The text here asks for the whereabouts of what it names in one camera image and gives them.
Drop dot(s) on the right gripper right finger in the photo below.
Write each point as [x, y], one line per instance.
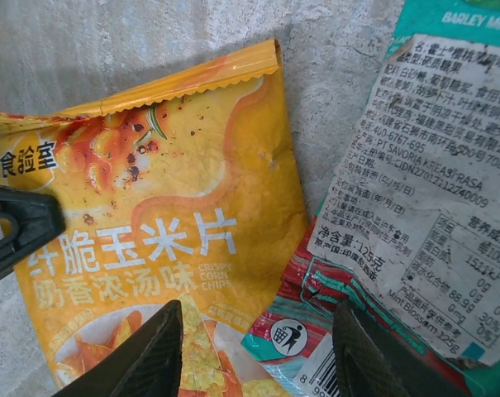
[365, 360]

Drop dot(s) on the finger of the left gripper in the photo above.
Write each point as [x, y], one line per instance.
[30, 211]

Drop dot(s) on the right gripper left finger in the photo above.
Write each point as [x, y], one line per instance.
[150, 355]

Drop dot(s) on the yellow corn chips bag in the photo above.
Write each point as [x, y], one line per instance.
[183, 186]

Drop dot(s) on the teal mint candy bag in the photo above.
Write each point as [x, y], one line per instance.
[419, 186]

